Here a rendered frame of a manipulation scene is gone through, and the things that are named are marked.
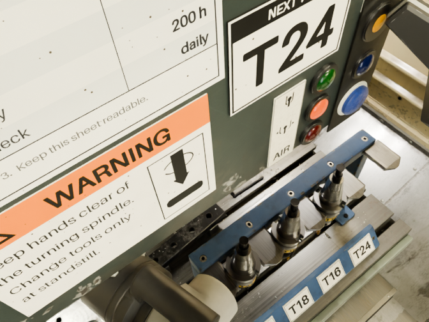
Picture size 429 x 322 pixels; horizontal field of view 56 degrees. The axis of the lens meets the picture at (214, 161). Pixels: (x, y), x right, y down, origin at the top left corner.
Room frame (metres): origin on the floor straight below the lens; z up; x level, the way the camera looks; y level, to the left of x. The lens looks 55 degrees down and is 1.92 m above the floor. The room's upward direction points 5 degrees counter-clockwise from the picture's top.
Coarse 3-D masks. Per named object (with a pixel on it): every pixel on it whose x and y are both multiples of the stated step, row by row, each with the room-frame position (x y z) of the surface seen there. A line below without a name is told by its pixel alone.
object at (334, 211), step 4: (320, 188) 0.40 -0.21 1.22; (316, 192) 0.39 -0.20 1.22; (344, 192) 0.38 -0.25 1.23; (316, 196) 0.38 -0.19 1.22; (344, 196) 0.37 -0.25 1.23; (312, 200) 0.38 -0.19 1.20; (316, 200) 0.37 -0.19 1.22; (344, 200) 0.36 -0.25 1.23; (316, 204) 0.36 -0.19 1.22; (320, 204) 0.36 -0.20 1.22; (340, 204) 0.36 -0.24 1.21; (344, 204) 0.36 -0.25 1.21; (320, 208) 0.35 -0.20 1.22; (324, 208) 0.35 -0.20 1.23; (328, 208) 0.35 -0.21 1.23; (332, 208) 0.35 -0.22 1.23; (336, 208) 0.35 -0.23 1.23; (340, 208) 0.35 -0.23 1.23; (324, 212) 0.35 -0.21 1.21; (328, 212) 0.34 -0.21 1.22; (332, 212) 0.34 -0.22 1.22; (336, 212) 0.34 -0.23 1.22; (328, 216) 0.34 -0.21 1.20; (332, 216) 0.34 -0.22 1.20
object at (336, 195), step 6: (330, 180) 0.37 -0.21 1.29; (342, 180) 0.37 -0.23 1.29; (324, 186) 0.38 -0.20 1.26; (330, 186) 0.37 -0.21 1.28; (336, 186) 0.36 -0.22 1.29; (342, 186) 0.36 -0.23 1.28; (324, 192) 0.37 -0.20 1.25; (330, 192) 0.36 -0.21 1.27; (336, 192) 0.36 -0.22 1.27; (342, 192) 0.37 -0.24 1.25; (324, 198) 0.36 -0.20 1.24; (330, 198) 0.36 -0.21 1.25; (336, 198) 0.36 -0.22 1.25; (324, 204) 0.36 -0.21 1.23; (330, 204) 0.35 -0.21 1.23; (336, 204) 0.35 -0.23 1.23
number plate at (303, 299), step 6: (306, 288) 0.28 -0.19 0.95; (300, 294) 0.27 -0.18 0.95; (306, 294) 0.27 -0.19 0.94; (294, 300) 0.26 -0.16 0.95; (300, 300) 0.26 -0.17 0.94; (306, 300) 0.26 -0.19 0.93; (312, 300) 0.26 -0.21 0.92; (288, 306) 0.24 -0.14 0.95; (294, 306) 0.24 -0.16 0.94; (300, 306) 0.25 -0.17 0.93; (306, 306) 0.25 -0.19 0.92; (288, 312) 0.23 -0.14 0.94; (294, 312) 0.23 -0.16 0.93; (300, 312) 0.23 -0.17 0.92; (288, 318) 0.22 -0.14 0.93; (294, 318) 0.22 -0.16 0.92
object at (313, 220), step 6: (306, 198) 0.38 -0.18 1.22; (300, 204) 0.37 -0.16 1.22; (306, 204) 0.37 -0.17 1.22; (312, 204) 0.36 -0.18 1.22; (300, 210) 0.35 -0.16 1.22; (306, 210) 0.35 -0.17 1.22; (312, 210) 0.35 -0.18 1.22; (318, 210) 0.35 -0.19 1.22; (300, 216) 0.34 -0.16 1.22; (306, 216) 0.34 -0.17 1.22; (312, 216) 0.34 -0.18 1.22; (318, 216) 0.34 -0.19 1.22; (324, 216) 0.34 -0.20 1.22; (306, 222) 0.33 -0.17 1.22; (312, 222) 0.33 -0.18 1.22; (318, 222) 0.33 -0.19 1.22; (324, 222) 0.33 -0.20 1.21; (306, 228) 0.32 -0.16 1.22; (312, 228) 0.32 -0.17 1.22; (318, 228) 0.31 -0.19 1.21
